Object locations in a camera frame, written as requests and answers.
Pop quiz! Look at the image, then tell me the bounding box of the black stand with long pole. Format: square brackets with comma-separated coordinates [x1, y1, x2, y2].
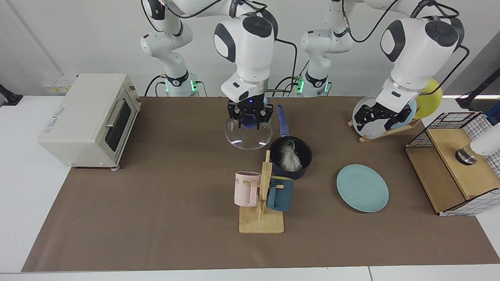
[455, 67, 500, 110]

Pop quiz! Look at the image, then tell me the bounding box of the white cylinder with silver end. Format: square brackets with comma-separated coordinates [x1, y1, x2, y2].
[455, 133, 500, 165]

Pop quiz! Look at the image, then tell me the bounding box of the white vermicelli bundle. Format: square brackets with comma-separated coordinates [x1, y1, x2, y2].
[278, 139, 303, 172]

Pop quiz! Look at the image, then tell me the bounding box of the light blue plate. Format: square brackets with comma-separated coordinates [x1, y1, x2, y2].
[391, 100, 417, 130]

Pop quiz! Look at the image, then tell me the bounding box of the dark teal cup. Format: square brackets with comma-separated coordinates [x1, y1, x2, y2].
[266, 176, 294, 212]

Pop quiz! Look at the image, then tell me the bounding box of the yellow plate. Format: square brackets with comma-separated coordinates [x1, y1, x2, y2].
[414, 78, 443, 119]

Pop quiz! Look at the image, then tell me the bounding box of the pale grey plate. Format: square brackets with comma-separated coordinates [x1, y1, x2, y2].
[352, 96, 392, 139]

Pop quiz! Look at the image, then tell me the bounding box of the pink ribbed cup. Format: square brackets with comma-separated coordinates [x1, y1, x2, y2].
[234, 171, 261, 207]

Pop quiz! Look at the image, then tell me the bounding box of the pale toaster oven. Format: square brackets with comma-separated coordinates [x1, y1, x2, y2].
[37, 73, 142, 171]

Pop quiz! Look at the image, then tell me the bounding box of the brown table cloth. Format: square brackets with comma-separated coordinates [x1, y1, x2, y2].
[21, 96, 500, 272]

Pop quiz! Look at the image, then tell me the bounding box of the white wall socket strip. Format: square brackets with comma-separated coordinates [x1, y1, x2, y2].
[42, 74, 79, 94]

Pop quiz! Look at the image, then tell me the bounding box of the blue object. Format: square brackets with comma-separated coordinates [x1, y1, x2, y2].
[484, 102, 500, 126]

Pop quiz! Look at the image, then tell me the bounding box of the black stand foot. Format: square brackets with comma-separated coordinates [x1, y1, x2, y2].
[0, 84, 23, 107]

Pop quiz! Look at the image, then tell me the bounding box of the wire basket with wooden floor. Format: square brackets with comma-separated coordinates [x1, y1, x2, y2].
[405, 112, 500, 216]

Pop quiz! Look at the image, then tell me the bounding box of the dark blue pot with handle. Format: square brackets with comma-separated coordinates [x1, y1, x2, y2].
[269, 104, 313, 180]

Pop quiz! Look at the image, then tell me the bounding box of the teal plate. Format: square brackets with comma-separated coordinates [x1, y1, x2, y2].
[336, 164, 389, 213]

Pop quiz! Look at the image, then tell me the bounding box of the glass lid with blue knob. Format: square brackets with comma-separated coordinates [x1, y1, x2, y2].
[224, 115, 274, 150]

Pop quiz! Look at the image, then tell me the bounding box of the wooden cup stand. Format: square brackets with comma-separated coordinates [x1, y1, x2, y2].
[239, 150, 285, 234]

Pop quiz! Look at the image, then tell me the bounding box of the wooden plate rack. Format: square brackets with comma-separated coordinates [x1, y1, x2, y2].
[347, 119, 421, 143]

